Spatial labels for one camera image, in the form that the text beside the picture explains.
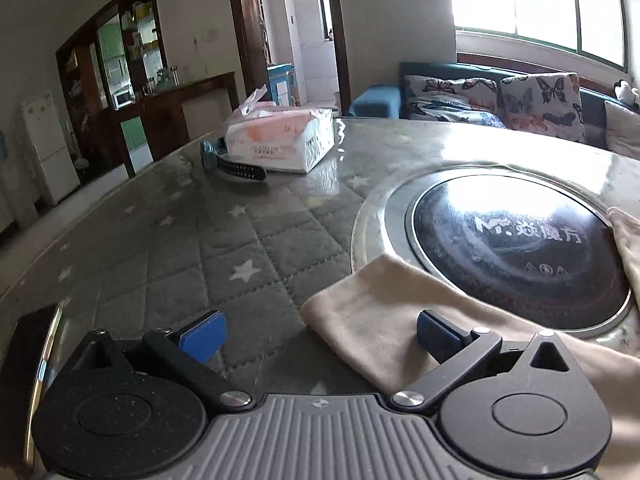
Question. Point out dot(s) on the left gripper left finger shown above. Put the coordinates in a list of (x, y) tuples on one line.
[(182, 356)]

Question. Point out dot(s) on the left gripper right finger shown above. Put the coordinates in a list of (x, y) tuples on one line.
[(461, 357)]

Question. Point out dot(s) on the grey star quilted table cover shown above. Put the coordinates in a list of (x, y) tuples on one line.
[(304, 314)]

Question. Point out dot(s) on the round black induction cooktop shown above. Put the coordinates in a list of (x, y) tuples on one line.
[(525, 242)]

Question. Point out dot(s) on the dark wooden sideboard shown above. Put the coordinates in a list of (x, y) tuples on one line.
[(162, 115)]

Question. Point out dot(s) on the white refrigerator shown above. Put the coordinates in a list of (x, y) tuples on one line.
[(55, 171)]

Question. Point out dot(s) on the pink white tissue pack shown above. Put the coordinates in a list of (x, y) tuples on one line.
[(277, 137)]

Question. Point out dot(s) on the dark wooden display cabinet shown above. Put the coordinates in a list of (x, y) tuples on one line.
[(109, 64)]

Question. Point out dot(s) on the left butterfly cushion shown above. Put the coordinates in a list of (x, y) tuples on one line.
[(468, 101)]

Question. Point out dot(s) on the butterfly cushion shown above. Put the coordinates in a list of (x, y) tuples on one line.
[(468, 101), (547, 104)]

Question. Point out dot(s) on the right butterfly cushion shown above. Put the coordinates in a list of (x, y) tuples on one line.
[(547, 104)]

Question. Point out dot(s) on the blue corner sofa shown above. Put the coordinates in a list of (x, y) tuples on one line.
[(389, 101)]

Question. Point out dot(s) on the grey plain cushion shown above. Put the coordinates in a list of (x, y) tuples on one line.
[(622, 134)]

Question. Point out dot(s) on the blue white small cabinet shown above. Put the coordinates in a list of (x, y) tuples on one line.
[(280, 83)]

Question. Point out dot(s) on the black white plush toy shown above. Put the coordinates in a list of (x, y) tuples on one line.
[(627, 94)]

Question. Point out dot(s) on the dark wooden door frame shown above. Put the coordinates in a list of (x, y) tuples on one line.
[(307, 34)]

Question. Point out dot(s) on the window with green frame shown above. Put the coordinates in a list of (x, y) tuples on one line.
[(592, 28)]

